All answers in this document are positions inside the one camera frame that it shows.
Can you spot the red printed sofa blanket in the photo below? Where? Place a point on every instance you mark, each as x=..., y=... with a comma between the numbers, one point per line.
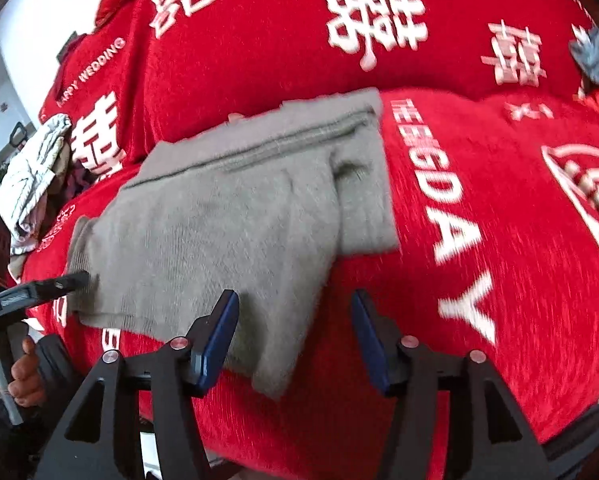
x=479, y=260

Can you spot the grey knit sweater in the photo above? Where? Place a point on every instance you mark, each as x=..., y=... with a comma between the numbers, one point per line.
x=219, y=220

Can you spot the person's left hand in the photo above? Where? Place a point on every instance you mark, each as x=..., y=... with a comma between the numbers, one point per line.
x=27, y=375

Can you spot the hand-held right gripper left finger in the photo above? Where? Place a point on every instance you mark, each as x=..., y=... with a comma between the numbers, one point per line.
x=217, y=345

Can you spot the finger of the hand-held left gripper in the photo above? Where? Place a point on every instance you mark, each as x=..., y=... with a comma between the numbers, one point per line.
x=54, y=287

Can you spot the pile of light clothes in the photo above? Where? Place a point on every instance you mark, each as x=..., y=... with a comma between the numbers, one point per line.
x=34, y=170

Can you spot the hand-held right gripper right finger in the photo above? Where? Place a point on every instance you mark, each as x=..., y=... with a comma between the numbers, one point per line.
x=372, y=345

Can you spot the blue-grey knitted cloth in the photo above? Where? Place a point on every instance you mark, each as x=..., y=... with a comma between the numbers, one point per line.
x=595, y=55

